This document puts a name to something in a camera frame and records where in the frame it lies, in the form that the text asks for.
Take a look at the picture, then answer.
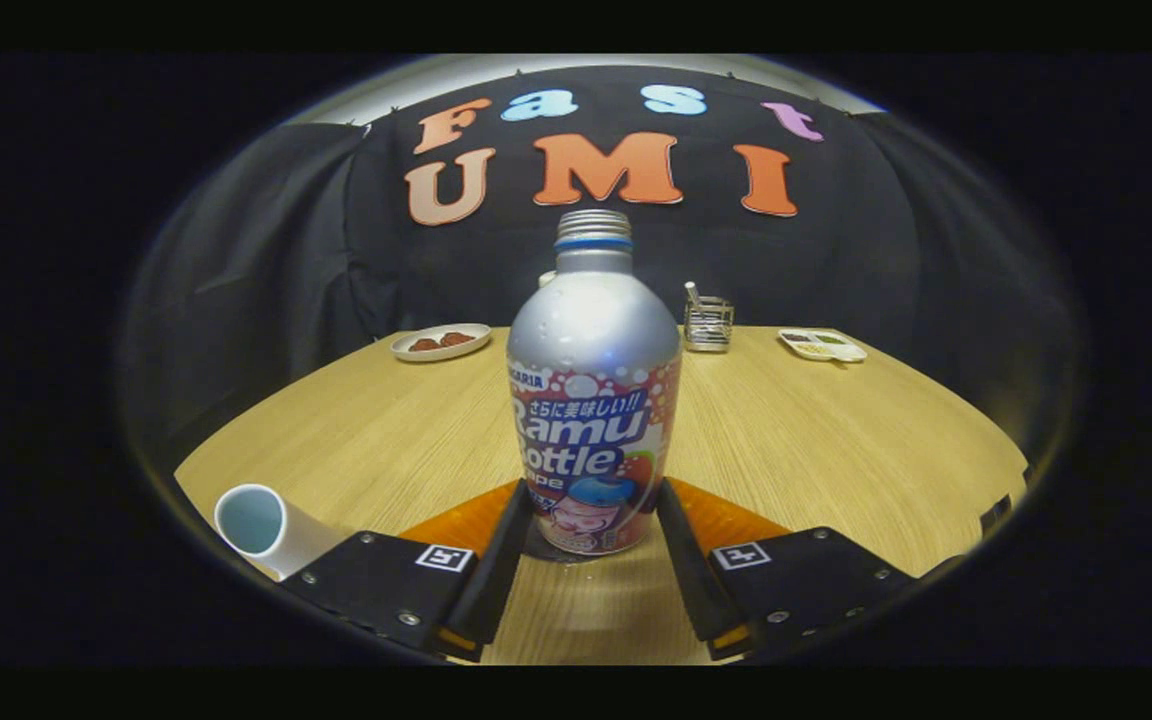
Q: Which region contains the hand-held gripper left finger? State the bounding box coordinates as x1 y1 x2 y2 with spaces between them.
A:
279 478 535 663

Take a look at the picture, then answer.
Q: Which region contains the white cup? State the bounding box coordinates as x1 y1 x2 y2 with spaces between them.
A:
213 484 355 583

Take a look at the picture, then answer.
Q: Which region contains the white divided tray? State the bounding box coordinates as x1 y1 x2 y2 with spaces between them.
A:
778 328 868 363

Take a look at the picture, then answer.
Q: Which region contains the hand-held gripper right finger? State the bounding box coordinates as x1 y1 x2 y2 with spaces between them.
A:
656 477 922 661

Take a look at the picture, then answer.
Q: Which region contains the black backdrop cloth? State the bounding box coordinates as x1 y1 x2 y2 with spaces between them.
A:
121 65 1082 501

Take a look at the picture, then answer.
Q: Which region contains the small white plate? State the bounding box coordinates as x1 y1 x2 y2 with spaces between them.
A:
390 323 493 362

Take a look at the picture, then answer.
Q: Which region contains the metal wire utensil holder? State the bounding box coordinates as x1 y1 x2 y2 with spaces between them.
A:
684 295 736 353

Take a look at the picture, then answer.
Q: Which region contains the silver juice bottle pink label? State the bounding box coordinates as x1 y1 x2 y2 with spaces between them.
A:
506 209 684 557

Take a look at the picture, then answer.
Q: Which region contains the wooden table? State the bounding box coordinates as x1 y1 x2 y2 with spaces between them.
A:
174 325 1029 666

